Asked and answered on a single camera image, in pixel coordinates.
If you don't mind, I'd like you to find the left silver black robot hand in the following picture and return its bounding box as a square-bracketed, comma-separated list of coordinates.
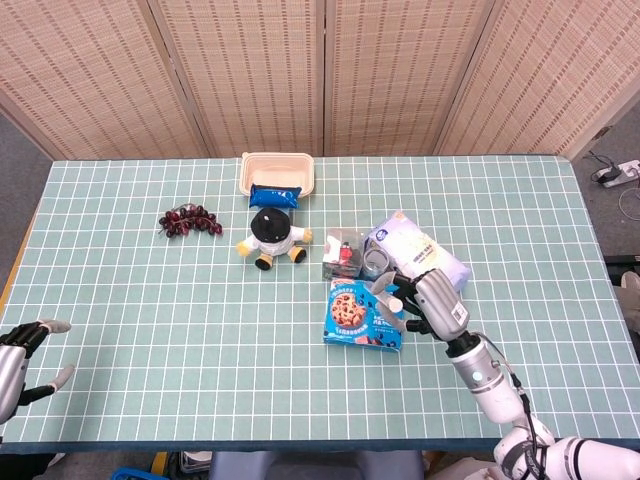
[0, 318, 76, 426]

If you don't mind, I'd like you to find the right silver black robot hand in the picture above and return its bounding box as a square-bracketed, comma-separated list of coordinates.
[368, 268, 474, 344]

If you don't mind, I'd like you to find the pale purple tissue pack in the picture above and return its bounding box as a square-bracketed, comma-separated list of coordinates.
[362, 210, 473, 301]

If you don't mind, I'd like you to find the clear glass jar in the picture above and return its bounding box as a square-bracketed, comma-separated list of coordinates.
[360, 245, 396, 282]

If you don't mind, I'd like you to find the blue chocolate cookie box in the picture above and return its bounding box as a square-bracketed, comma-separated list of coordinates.
[322, 278, 406, 353]

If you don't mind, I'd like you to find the clear box with red capsules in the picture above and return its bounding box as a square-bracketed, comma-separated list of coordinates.
[321, 227, 366, 281]

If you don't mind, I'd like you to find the green white-grid tablecloth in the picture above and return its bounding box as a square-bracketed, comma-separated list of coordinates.
[0, 154, 636, 454]

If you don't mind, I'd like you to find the blue plastic crate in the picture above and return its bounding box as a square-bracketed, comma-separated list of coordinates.
[112, 466, 157, 480]

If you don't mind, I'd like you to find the black equipment base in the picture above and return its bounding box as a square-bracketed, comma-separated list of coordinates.
[603, 253, 640, 275]

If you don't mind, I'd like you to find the black-headed plush doll white coat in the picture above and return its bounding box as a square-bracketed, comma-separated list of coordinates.
[235, 207, 314, 271]

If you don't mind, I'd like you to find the blue snack packet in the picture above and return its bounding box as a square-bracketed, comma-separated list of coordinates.
[248, 183, 303, 210]

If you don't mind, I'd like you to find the grey-blue chair seat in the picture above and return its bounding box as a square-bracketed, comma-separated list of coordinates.
[208, 449, 426, 480]

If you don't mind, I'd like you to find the beige plastic lunch container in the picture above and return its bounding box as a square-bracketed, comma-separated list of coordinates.
[239, 151, 316, 197]

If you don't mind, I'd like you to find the white power strip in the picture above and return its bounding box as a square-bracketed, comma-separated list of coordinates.
[599, 159, 640, 189]

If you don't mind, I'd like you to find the dark purple grape bunch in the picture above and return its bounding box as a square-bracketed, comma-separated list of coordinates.
[158, 203, 224, 239]

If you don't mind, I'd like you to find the woven bamboo screen panel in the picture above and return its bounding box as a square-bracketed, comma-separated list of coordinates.
[147, 0, 326, 159]
[0, 0, 211, 162]
[323, 0, 499, 157]
[434, 0, 640, 162]

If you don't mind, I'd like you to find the thin white cable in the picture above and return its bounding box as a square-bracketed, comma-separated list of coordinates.
[618, 187, 640, 220]

